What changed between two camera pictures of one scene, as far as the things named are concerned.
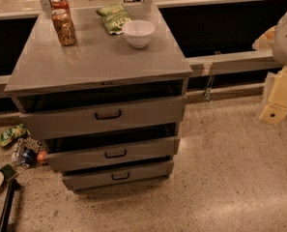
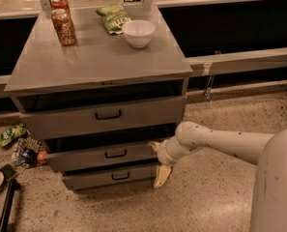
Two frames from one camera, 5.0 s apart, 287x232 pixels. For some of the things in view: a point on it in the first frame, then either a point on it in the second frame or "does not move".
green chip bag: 114,17 does not move
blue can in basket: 29,158 does not move
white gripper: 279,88 -> 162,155
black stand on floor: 14,186 does not move
